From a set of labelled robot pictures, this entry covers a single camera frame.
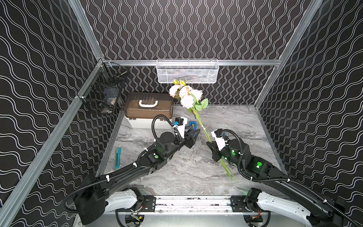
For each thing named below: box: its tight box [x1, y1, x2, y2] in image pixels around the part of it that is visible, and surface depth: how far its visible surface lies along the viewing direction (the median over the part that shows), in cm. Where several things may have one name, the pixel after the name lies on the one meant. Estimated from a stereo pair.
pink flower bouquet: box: [169, 79, 237, 182], surface depth 69 cm
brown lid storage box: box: [123, 92, 175, 130], surface depth 97 cm
